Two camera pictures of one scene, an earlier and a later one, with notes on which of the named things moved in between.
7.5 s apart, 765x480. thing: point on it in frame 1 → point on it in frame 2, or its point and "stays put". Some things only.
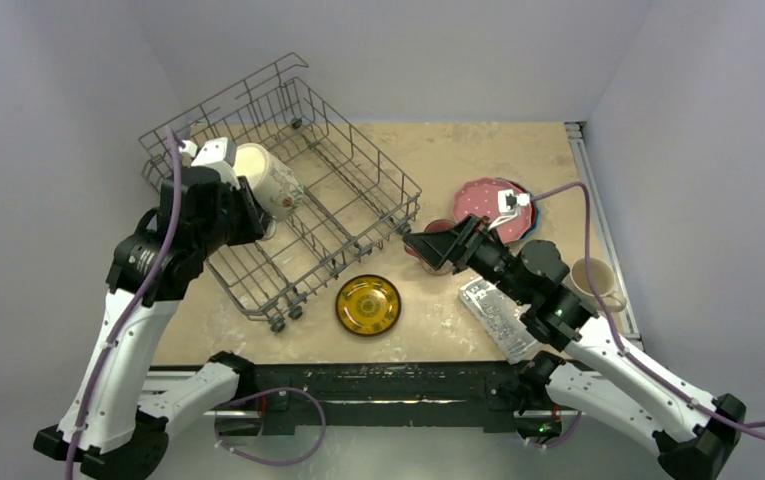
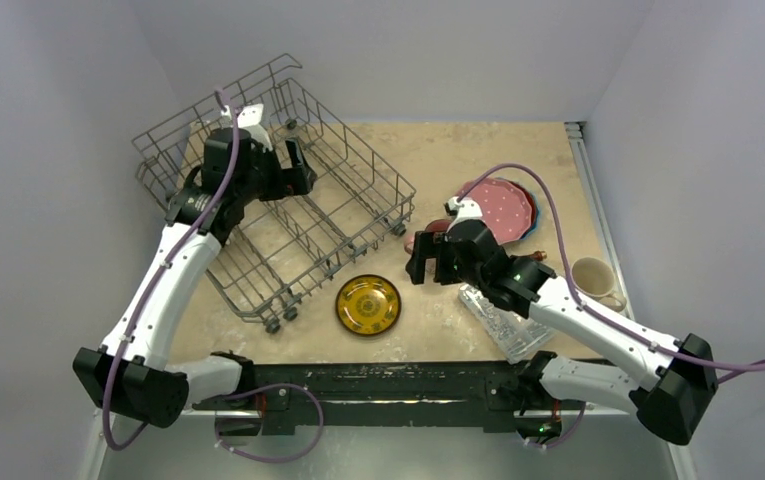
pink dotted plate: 480,196 stays put
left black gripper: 254,220 → 296,180
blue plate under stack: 537,220 stays put
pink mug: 437,225 stays put
